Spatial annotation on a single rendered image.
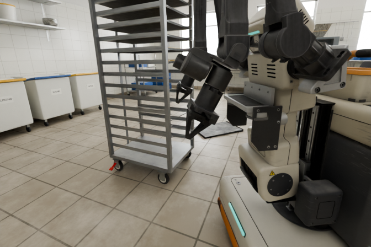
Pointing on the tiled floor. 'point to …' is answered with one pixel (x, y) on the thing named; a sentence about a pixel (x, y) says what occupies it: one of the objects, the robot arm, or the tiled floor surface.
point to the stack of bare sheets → (220, 130)
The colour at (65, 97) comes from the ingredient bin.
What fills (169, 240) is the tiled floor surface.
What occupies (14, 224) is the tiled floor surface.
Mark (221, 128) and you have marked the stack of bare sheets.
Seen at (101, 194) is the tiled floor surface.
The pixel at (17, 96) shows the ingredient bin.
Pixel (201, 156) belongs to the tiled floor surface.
